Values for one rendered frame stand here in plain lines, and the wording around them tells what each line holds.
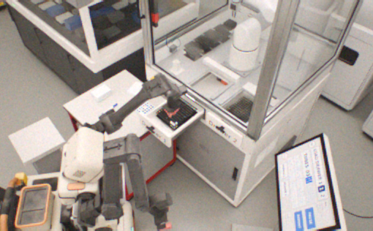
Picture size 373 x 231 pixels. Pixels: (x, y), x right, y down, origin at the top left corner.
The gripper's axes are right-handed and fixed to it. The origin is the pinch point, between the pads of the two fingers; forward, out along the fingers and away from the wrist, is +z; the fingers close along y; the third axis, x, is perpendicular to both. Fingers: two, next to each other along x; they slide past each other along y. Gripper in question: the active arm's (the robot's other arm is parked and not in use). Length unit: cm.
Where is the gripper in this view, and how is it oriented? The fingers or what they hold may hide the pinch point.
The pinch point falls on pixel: (171, 115)
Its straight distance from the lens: 205.9
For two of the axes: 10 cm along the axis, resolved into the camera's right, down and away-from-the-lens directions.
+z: -0.2, 6.6, 7.5
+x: -7.2, -5.3, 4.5
